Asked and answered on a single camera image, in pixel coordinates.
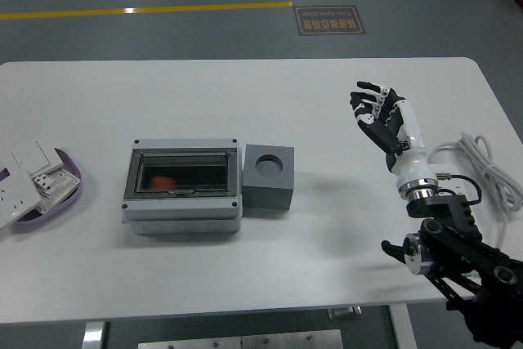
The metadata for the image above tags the white power cord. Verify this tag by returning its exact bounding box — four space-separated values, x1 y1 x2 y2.
427 132 523 260

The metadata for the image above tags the white wall switch plate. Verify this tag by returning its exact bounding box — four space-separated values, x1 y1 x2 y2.
0 140 66 177

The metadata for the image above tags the white table leg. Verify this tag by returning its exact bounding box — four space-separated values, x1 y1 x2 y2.
81 321 106 349
387 303 418 349

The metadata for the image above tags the purple plastic tray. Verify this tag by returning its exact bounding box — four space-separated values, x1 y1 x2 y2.
14 147 83 227

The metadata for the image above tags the grey box with clear lid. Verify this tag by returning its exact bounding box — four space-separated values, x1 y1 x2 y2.
121 138 244 236

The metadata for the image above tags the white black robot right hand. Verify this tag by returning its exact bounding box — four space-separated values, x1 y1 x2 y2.
349 81 438 195

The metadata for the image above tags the white switch module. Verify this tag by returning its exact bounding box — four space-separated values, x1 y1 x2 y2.
30 168 81 213

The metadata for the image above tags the dark floor sign orange text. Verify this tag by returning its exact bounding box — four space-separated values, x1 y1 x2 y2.
293 5 367 36

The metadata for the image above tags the metal base plate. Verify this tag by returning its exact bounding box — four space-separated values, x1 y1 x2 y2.
137 329 344 349

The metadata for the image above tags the white wall socket plate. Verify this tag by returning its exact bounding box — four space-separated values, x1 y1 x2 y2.
0 168 42 230

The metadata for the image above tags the metal table bracket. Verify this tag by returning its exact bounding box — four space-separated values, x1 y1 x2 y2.
329 306 363 320

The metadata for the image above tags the grey cube with round hole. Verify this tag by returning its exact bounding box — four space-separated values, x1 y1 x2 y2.
242 143 296 211

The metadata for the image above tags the yellow floor tape line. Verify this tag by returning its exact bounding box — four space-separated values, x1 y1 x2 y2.
0 0 293 21

